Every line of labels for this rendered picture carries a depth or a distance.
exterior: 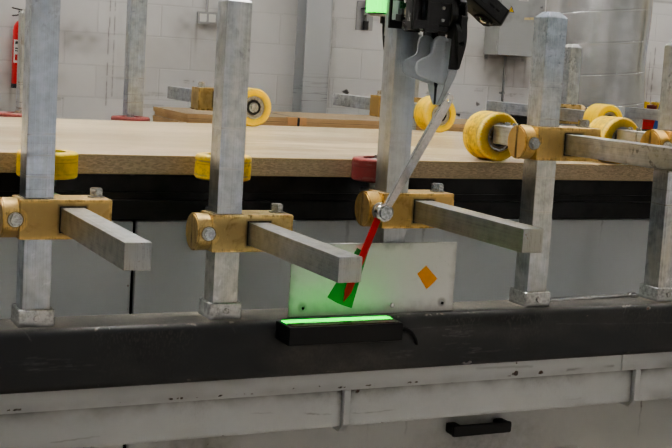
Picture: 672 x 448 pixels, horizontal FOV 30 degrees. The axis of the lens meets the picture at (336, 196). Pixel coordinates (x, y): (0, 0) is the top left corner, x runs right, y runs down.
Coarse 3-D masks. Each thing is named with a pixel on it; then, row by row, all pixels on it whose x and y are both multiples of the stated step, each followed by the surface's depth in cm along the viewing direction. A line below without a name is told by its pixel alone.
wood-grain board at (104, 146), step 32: (0, 128) 212; (64, 128) 221; (96, 128) 226; (128, 128) 232; (160, 128) 237; (192, 128) 243; (256, 128) 255; (288, 128) 262; (320, 128) 269; (352, 128) 276; (0, 160) 168; (96, 160) 174; (128, 160) 176; (160, 160) 178; (192, 160) 180; (256, 160) 185; (288, 160) 187; (320, 160) 189; (448, 160) 201; (480, 160) 205; (512, 160) 209
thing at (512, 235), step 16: (416, 208) 176; (432, 208) 172; (448, 208) 169; (432, 224) 172; (448, 224) 168; (464, 224) 165; (480, 224) 161; (496, 224) 158; (512, 224) 156; (480, 240) 161; (496, 240) 158; (512, 240) 155; (528, 240) 153
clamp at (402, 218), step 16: (368, 192) 175; (384, 192) 175; (416, 192) 178; (432, 192) 179; (368, 208) 174; (400, 208) 175; (368, 224) 175; (384, 224) 175; (400, 224) 176; (416, 224) 177
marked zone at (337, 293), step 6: (354, 252) 173; (336, 282) 172; (336, 288) 173; (342, 288) 173; (354, 288) 174; (330, 294) 172; (336, 294) 173; (342, 294) 173; (354, 294) 174; (336, 300) 173; (342, 300) 173; (348, 300) 174; (348, 306) 174
